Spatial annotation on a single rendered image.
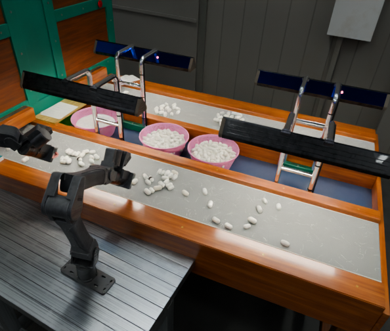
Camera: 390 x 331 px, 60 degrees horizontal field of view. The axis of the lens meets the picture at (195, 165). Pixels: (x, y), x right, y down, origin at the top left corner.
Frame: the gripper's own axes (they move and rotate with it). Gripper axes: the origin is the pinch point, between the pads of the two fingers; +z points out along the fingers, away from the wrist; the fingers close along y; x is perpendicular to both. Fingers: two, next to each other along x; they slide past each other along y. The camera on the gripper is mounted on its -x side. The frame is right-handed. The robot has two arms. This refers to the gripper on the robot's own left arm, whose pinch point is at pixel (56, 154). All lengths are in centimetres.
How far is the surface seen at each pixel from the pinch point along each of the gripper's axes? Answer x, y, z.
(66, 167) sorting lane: 5.1, 1.9, 11.9
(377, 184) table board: -29, -136, 51
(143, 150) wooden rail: -13.1, -25.1, 29.4
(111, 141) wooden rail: -13.1, -6.2, 29.5
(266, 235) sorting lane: 6, -94, 10
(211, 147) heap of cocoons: -25, -54, 47
